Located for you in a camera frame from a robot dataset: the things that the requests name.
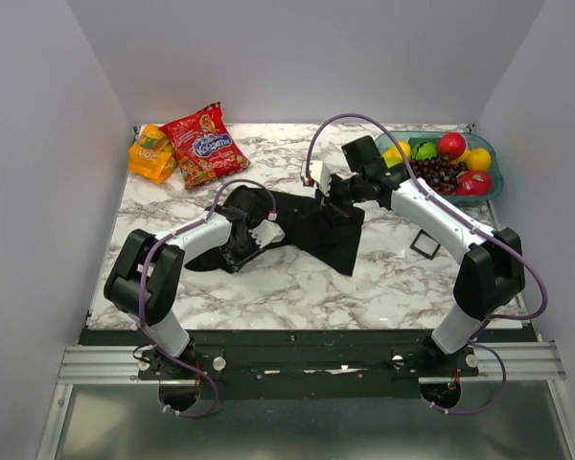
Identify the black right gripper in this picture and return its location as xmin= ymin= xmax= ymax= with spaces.
xmin=315 ymin=172 xmax=366 ymax=219

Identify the black t-shirt garment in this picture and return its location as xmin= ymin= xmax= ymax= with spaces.
xmin=185 ymin=192 xmax=364 ymax=276

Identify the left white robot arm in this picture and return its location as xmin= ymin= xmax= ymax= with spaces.
xmin=103 ymin=183 xmax=285 ymax=379

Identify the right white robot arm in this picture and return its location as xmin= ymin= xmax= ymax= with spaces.
xmin=302 ymin=136 xmax=525 ymax=376

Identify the red candy bag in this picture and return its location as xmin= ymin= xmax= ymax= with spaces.
xmin=160 ymin=102 xmax=250 ymax=190

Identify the yellow lemon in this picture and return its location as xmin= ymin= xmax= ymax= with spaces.
xmin=381 ymin=141 xmax=411 ymax=168

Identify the green lime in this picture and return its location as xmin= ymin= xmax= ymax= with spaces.
xmin=411 ymin=142 xmax=438 ymax=161

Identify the orange snack packet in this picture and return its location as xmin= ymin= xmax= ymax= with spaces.
xmin=128 ymin=125 xmax=177 ymax=184

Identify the dark grape bunch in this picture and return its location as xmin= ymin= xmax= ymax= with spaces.
xmin=410 ymin=156 xmax=467 ymax=196

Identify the teal plastic fruit bowl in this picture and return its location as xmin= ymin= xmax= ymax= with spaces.
xmin=375 ymin=131 xmax=503 ymax=206

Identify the red apple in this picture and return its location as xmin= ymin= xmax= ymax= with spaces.
xmin=437 ymin=132 xmax=468 ymax=161

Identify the red pomegranate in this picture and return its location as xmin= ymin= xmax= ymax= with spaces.
xmin=455 ymin=171 xmax=493 ymax=196

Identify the orange fruit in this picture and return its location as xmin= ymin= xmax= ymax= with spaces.
xmin=466 ymin=149 xmax=493 ymax=173

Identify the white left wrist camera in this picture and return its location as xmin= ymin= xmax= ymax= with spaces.
xmin=249 ymin=219 xmax=285 ymax=249

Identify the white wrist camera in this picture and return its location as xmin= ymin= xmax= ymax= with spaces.
xmin=249 ymin=219 xmax=285 ymax=249
xmin=300 ymin=160 xmax=331 ymax=196

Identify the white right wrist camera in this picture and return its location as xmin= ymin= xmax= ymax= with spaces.
xmin=300 ymin=160 xmax=331 ymax=196

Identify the small black square frame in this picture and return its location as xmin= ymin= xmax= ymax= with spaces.
xmin=409 ymin=229 xmax=441 ymax=260

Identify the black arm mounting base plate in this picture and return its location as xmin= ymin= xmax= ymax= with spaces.
xmin=77 ymin=328 xmax=540 ymax=412

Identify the aluminium rail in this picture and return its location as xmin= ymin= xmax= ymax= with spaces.
xmin=57 ymin=342 xmax=566 ymax=385

